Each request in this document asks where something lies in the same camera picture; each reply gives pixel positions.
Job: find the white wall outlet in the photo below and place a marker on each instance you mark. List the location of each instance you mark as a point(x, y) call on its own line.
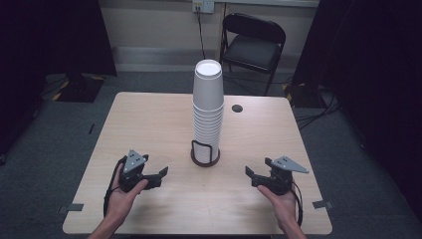
point(203, 6)

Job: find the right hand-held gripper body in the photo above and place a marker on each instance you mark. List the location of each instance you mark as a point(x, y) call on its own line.
point(282, 179)

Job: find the black table grommet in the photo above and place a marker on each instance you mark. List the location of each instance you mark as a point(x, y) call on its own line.
point(237, 108)

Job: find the stack of white paper cups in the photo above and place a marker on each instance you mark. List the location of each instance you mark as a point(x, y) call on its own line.
point(208, 96)

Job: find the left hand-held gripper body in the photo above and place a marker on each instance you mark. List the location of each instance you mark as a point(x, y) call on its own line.
point(132, 166)

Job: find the black folding chair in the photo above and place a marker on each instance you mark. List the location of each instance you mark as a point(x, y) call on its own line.
point(253, 49)

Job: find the person's right hand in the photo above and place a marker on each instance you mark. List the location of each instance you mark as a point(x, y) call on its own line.
point(285, 207)

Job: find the black stand base yellow stripes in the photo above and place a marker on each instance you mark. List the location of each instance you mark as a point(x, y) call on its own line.
point(303, 96)
point(78, 89)

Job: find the black curtain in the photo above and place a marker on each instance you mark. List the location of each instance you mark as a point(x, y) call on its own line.
point(381, 66)

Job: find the grey tape strip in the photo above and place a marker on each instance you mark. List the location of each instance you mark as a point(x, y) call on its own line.
point(71, 207)
point(322, 204)

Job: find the person's left hand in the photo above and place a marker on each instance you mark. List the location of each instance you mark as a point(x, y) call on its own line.
point(121, 204)

